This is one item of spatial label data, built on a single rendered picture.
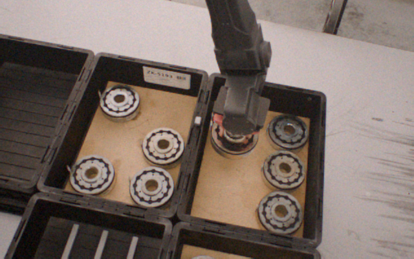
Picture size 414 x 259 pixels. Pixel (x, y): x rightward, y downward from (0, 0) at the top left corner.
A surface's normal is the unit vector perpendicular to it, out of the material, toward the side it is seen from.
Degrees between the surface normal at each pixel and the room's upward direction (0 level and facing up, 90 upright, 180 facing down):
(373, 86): 0
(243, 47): 93
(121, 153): 0
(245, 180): 0
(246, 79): 18
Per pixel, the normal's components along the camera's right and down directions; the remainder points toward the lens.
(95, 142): 0.06, -0.55
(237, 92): -0.26, -0.48
